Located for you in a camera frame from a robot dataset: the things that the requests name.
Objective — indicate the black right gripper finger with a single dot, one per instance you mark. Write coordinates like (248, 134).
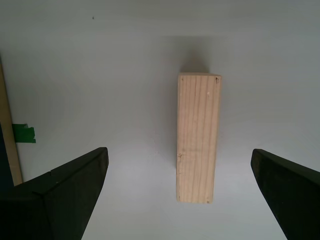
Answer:
(295, 200)
(50, 212)

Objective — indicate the light wooden block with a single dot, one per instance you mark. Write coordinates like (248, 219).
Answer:
(197, 137)

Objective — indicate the green tape marker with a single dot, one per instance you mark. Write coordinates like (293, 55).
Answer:
(23, 133)

